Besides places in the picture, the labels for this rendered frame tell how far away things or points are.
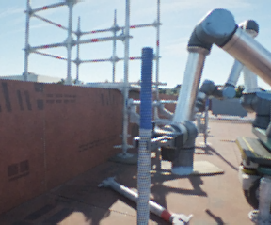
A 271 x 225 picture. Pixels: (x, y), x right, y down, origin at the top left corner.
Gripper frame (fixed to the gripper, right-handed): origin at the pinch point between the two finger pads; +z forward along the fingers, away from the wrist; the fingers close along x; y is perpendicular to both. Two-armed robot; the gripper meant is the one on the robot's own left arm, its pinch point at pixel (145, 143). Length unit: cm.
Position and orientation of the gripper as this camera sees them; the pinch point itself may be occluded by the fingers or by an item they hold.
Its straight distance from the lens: 62.3
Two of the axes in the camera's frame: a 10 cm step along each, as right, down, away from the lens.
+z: -6.0, 0.4, -8.0
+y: 0.2, -10.0, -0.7
